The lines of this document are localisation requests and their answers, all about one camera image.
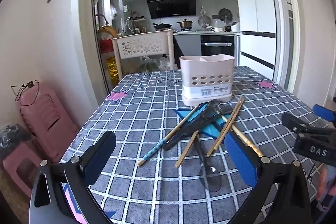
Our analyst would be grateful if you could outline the black plastic bag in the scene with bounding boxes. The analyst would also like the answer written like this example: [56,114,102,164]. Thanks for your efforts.
[0,124,32,159]

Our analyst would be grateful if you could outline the yellow round basin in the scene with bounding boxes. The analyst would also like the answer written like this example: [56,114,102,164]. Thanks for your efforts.
[98,26,117,40]

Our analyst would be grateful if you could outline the plain bamboo chopstick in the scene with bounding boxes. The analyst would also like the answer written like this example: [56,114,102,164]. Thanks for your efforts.
[206,96,242,157]
[175,131,200,168]
[213,98,245,153]

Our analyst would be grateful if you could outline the grey checked tablecloth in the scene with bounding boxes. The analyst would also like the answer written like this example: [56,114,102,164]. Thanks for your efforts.
[39,66,336,224]

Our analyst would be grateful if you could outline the black handled clear spoon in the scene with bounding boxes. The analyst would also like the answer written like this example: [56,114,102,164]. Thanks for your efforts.
[195,132,223,193]
[176,105,234,135]
[162,99,222,151]

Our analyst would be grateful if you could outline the black range hood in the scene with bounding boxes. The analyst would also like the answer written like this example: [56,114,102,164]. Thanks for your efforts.
[145,0,197,19]

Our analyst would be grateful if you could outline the single pink plastic stool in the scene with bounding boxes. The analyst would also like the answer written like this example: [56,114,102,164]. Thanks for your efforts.
[2,145,46,199]

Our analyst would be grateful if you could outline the gold tinsel decoration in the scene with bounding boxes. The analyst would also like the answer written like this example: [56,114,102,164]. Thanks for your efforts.
[106,55,120,83]

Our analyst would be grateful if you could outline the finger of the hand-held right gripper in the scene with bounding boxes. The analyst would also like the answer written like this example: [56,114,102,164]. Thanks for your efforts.
[313,105,336,123]
[282,112,336,136]

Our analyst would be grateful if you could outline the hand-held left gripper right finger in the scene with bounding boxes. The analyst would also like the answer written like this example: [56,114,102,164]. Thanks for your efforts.
[224,132,313,224]

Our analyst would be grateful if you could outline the yellow patterned bamboo chopstick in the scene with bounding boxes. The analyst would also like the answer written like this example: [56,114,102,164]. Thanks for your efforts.
[215,109,264,159]

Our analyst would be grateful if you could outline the black built-in oven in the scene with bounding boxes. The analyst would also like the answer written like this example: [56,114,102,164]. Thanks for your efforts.
[201,35,235,60]

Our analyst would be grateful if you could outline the bag of green vegetables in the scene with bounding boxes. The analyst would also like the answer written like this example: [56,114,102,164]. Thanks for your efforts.
[139,56,161,73]

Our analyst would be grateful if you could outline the white refrigerator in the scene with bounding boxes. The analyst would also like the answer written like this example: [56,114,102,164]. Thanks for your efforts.
[234,0,278,81]

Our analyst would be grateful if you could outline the black wok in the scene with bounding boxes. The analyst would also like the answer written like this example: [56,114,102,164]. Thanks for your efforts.
[153,22,174,31]

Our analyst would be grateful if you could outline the metal kitchen faucet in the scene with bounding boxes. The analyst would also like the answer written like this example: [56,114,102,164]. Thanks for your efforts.
[95,13,110,28]

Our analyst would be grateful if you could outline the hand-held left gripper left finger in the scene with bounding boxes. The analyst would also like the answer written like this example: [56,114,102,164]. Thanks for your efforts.
[29,130,117,224]

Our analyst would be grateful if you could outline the black cord with tag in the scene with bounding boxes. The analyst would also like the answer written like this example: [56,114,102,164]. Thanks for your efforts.
[11,80,40,107]

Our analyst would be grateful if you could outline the golden cooking pot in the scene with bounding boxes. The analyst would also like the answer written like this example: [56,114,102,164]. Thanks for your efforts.
[177,19,195,30]

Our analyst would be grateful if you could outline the round dark steamer rack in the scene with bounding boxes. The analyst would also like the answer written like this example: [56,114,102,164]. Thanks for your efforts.
[219,8,233,22]

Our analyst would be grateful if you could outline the person's right hand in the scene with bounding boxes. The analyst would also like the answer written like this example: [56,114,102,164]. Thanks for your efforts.
[316,165,336,210]

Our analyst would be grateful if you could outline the white plastic basket rack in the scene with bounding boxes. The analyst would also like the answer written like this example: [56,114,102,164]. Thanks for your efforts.
[112,30,177,83]

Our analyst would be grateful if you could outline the round metal steamer rack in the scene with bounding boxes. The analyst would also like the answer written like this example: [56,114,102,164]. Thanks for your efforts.
[198,15,211,28]

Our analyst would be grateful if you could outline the pink plastic utensil holder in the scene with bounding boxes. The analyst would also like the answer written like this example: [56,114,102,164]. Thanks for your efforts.
[179,55,235,107]

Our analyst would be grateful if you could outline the blue patterned bamboo chopstick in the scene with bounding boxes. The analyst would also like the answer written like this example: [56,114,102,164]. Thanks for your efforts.
[137,105,200,167]

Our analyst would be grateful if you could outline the red plastic basket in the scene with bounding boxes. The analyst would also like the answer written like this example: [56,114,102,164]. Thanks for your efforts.
[98,39,114,54]

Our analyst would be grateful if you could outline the stack of pink plastic stools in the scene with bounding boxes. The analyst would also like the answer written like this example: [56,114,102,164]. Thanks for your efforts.
[18,82,80,165]

